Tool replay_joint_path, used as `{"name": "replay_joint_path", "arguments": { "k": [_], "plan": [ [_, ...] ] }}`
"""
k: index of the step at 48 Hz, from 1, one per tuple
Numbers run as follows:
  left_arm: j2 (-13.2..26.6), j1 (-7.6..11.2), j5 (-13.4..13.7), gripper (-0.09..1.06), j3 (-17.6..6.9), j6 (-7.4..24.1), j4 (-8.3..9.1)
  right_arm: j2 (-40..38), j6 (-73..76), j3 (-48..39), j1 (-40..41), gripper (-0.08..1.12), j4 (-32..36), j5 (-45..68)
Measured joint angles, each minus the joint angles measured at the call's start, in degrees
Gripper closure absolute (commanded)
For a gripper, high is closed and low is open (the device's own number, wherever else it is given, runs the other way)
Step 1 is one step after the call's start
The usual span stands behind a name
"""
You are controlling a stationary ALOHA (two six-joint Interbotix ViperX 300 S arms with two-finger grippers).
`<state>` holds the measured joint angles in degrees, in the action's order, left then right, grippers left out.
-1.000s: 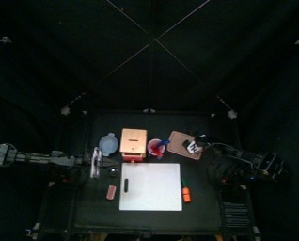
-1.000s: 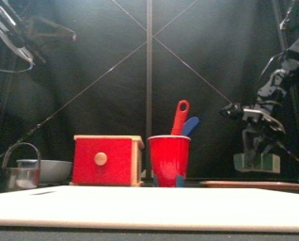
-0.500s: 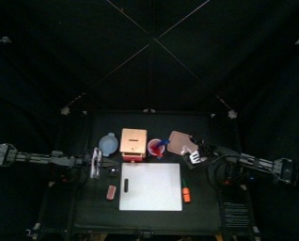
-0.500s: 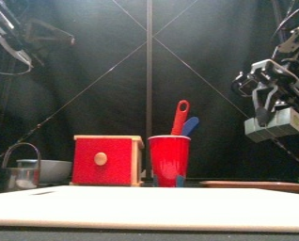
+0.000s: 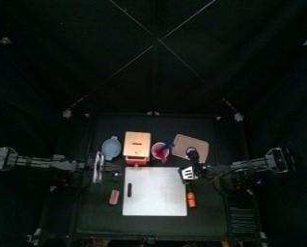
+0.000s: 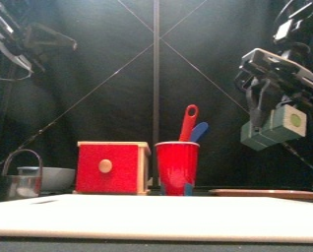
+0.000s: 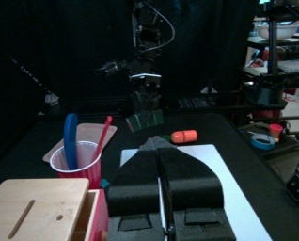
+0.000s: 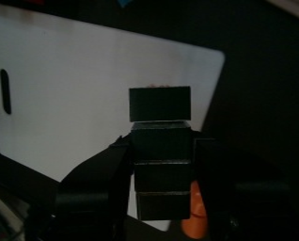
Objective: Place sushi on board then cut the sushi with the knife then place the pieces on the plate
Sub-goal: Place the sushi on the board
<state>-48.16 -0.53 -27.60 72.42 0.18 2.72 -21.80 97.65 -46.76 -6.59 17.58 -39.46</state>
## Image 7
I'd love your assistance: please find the flat wooden plate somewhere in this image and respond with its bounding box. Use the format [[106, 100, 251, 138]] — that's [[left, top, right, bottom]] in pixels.
[[42, 122, 118, 165]]

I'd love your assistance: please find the small red cup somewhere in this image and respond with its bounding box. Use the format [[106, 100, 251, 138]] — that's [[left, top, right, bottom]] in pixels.
[[267, 122, 286, 139]]

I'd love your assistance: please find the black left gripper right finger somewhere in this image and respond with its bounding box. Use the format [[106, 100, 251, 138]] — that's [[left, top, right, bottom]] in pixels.
[[157, 135, 238, 241]]

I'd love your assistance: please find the red handled utensil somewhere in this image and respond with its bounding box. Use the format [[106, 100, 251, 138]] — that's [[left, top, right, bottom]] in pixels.
[[91, 115, 115, 162]]

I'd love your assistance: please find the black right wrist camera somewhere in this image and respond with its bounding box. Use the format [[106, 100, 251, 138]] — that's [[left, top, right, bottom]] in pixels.
[[95, 60, 130, 77]]

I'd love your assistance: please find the blue tape roll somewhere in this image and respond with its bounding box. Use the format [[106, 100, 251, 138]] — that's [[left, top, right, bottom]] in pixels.
[[249, 133, 278, 151]]

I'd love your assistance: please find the black box with round holes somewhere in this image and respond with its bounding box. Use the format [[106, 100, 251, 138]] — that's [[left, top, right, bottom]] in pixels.
[[285, 172, 299, 202]]

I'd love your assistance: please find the blue handled utensil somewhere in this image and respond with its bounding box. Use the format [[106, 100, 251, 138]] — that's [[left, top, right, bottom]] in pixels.
[[62, 113, 81, 171]]

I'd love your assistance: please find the orange toy carrot green top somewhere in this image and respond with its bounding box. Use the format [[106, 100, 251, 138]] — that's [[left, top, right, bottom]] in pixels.
[[161, 129, 199, 145]]

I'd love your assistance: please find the green toy sushi roll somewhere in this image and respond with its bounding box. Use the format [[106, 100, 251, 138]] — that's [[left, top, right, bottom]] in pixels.
[[125, 109, 166, 133]]

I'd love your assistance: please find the small teal toy piece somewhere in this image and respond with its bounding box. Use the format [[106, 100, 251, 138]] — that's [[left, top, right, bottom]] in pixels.
[[99, 177, 113, 189]]

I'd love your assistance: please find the white bowl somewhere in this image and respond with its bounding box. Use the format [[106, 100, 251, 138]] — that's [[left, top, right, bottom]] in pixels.
[[257, 23, 299, 41]]

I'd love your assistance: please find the black stand pole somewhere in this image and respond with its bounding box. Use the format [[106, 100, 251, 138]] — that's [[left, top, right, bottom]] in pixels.
[[267, 0, 282, 75]]

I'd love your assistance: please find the black vent grille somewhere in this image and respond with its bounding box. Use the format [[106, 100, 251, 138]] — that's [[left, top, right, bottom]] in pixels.
[[177, 96, 219, 110]]

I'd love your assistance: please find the red wooden drawer box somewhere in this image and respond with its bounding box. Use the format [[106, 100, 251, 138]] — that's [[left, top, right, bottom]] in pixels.
[[0, 177, 113, 241]]

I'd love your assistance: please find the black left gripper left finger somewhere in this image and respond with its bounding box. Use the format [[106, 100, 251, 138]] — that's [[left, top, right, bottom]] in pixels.
[[107, 135, 167, 241]]

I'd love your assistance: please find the thin diagonal brace cable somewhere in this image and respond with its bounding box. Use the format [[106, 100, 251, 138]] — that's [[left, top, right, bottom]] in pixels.
[[10, 56, 54, 96]]

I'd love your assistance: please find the red plastic cup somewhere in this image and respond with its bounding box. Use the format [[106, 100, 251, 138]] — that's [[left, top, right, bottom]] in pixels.
[[50, 139, 105, 190]]

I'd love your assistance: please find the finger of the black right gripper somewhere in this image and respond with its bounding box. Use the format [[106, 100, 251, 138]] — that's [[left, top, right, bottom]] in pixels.
[[146, 92, 162, 115], [131, 93, 149, 115]]

